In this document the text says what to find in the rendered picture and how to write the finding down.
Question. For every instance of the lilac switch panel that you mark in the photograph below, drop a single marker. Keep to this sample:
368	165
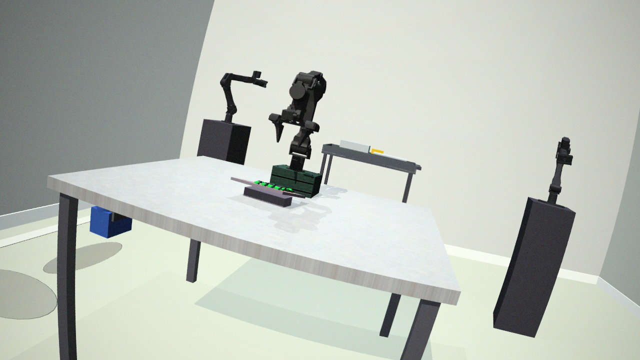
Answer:
268	192

